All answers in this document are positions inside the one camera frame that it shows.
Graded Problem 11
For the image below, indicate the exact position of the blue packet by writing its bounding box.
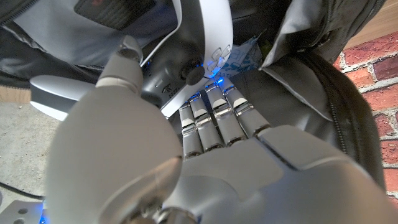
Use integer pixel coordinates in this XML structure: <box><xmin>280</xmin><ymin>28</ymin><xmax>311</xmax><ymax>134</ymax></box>
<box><xmin>214</xmin><ymin>37</ymin><xmax>264</xmax><ymax>78</ymax></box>

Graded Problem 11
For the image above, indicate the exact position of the black backpack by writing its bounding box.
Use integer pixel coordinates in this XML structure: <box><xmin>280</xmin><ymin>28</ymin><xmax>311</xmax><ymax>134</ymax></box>
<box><xmin>0</xmin><ymin>0</ymin><xmax>388</xmax><ymax>190</ymax></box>

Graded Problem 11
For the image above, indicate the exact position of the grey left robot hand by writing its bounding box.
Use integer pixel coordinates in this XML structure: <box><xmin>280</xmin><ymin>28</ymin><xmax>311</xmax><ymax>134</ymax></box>
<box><xmin>45</xmin><ymin>35</ymin><xmax>398</xmax><ymax>224</ymax></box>

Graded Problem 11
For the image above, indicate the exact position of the black floor cable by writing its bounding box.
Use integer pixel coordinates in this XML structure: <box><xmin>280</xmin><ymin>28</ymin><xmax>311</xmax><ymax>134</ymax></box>
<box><xmin>0</xmin><ymin>182</ymin><xmax>44</xmax><ymax>200</ymax></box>

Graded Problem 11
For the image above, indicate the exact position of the brick wall print backdrop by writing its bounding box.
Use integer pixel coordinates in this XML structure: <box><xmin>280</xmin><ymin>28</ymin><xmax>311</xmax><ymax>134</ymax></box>
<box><xmin>332</xmin><ymin>30</ymin><xmax>398</xmax><ymax>206</ymax></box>

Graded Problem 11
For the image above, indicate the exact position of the white game controller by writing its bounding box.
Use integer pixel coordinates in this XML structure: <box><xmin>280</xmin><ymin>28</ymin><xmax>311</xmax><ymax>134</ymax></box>
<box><xmin>29</xmin><ymin>0</ymin><xmax>234</xmax><ymax>121</ymax></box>

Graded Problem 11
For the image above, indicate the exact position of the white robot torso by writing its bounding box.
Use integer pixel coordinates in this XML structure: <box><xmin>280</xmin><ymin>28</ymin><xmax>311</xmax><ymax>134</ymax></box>
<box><xmin>0</xmin><ymin>198</ymin><xmax>47</xmax><ymax>224</ymax></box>

